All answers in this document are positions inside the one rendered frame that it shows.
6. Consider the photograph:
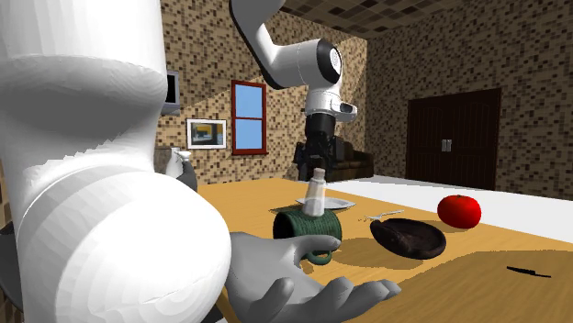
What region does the dark brown sofa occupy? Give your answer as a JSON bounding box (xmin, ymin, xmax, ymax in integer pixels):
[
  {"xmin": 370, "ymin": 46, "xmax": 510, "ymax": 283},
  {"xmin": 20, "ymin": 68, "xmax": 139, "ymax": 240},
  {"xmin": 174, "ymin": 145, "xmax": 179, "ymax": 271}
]
[{"xmin": 293, "ymin": 136, "xmax": 376, "ymax": 184}]

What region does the clear glass shaker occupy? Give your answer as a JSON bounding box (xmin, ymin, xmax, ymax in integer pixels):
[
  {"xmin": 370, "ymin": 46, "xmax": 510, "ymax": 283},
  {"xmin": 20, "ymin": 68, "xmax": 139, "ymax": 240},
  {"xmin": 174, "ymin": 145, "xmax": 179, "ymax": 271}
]
[{"xmin": 301, "ymin": 167, "xmax": 327, "ymax": 217}]

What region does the red framed window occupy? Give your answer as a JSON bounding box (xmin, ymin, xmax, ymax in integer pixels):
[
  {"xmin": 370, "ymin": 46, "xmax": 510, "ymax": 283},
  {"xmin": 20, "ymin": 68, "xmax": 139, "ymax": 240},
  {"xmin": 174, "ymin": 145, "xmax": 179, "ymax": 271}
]
[{"xmin": 230, "ymin": 80, "xmax": 269, "ymax": 156}]

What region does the white plate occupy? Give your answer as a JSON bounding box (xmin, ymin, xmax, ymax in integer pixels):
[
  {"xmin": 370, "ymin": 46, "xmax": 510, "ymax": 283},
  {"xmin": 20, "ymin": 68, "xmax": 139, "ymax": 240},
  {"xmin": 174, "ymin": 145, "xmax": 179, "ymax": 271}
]
[{"xmin": 295, "ymin": 195, "xmax": 357, "ymax": 211}]

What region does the green woven mug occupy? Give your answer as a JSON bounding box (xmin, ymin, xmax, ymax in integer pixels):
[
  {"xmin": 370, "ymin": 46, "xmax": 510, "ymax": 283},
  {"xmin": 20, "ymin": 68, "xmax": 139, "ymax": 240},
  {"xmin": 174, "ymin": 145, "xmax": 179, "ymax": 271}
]
[{"xmin": 272, "ymin": 206, "xmax": 343, "ymax": 265}]

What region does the silver fork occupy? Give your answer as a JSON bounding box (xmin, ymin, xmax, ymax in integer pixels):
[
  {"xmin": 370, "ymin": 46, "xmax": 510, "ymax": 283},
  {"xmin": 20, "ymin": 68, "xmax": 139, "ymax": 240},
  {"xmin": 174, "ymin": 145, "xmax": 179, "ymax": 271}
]
[{"xmin": 364, "ymin": 208, "xmax": 406, "ymax": 222}]

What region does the dark brown double door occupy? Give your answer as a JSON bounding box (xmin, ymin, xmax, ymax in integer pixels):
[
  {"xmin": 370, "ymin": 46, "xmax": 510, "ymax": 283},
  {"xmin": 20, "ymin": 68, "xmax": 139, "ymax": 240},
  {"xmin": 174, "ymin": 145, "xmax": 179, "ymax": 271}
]
[{"xmin": 405, "ymin": 87, "xmax": 503, "ymax": 192}]

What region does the dark brown bowl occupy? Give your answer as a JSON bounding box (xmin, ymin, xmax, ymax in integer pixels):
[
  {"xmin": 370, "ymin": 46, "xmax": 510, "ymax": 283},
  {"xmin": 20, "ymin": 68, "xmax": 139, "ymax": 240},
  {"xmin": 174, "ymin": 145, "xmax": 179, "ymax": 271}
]
[{"xmin": 369, "ymin": 217, "xmax": 448, "ymax": 261}]

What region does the white vase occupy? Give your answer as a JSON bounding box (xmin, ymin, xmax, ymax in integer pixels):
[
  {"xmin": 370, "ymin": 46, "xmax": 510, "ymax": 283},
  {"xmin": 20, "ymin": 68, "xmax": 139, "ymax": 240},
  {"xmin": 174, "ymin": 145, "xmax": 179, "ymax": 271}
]
[{"xmin": 164, "ymin": 149, "xmax": 199, "ymax": 193}]

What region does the grey hand figure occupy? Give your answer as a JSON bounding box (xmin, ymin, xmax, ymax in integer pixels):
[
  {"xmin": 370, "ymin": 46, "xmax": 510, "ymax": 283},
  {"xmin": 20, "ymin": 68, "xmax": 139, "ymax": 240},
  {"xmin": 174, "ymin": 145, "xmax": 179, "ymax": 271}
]
[{"xmin": 222, "ymin": 231, "xmax": 402, "ymax": 323}]

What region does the red tomato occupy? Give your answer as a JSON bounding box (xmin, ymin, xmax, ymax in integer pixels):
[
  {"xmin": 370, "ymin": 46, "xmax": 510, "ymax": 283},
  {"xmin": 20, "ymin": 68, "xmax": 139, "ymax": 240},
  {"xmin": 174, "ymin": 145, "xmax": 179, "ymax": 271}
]
[{"xmin": 436, "ymin": 194, "xmax": 483, "ymax": 230}]

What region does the black knife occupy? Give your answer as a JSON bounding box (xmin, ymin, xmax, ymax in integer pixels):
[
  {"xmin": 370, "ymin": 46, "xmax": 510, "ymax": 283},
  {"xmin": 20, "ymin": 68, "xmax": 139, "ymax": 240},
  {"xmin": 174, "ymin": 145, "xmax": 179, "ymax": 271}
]
[{"xmin": 506, "ymin": 265, "xmax": 553, "ymax": 279}]

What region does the white framed wall picture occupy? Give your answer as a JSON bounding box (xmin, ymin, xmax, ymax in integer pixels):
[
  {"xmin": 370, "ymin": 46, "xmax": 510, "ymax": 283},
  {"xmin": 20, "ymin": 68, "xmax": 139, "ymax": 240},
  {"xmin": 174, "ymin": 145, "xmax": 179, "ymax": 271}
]
[{"xmin": 185, "ymin": 117, "xmax": 229, "ymax": 150}]

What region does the grey wall television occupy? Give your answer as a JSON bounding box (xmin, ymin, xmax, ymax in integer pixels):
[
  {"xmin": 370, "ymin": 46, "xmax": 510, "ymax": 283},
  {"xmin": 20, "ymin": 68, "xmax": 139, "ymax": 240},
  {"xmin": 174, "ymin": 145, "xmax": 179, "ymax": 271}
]
[{"xmin": 161, "ymin": 70, "xmax": 182, "ymax": 117}]

